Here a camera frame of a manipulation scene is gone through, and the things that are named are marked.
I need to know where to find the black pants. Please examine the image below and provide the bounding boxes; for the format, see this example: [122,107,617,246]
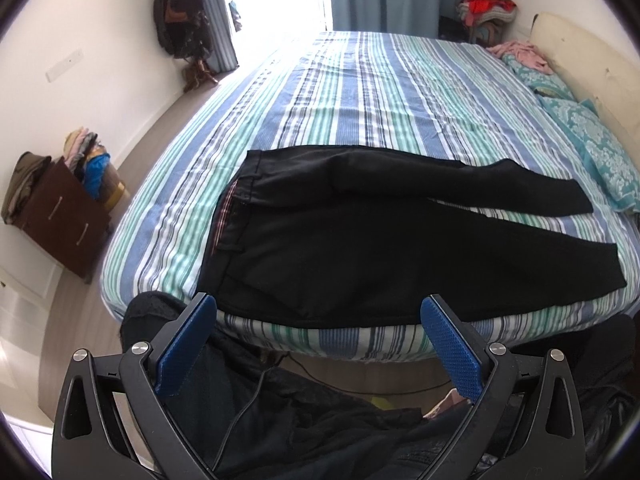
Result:
[196,145,627,330]

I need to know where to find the dark brown wooden dresser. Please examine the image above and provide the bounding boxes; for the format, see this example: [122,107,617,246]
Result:
[14,159,114,283]

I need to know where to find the folded clothes stack on dresser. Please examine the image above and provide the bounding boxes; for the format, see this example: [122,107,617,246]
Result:
[63,127,111,200]

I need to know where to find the olive garment on dresser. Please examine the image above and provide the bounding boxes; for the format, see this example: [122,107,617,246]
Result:
[1,152,52,224]

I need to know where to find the teal floral pillow near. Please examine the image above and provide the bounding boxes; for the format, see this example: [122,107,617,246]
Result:
[538,96,639,214]

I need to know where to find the teal floral pillow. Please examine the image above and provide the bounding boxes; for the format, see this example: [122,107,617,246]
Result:
[538,96,639,214]
[502,54,575,101]

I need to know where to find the striped blue green bed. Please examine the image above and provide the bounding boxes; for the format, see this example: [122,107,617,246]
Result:
[101,32,639,344]

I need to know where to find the teal floral pillow far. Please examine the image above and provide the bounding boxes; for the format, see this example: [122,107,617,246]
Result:
[502,54,575,101]

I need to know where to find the blue striped curtain left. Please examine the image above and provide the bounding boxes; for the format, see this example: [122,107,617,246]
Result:
[203,0,239,73]

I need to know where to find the pink crumpled garment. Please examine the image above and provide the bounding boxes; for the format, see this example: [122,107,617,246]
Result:
[488,40,553,75]

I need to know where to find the cream padded headboard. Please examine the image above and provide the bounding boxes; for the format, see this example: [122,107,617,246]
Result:
[529,12,640,164]

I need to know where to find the dark hanging bags and coats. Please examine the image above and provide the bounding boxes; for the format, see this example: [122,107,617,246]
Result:
[153,0,218,93]

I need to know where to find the red clothes pile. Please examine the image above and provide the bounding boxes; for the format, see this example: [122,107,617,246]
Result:
[456,0,518,47]

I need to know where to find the black cable on floor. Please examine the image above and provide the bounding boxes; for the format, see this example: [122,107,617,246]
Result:
[214,351,454,470]

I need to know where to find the white wall switch plate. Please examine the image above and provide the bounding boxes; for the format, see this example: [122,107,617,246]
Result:
[46,49,84,84]

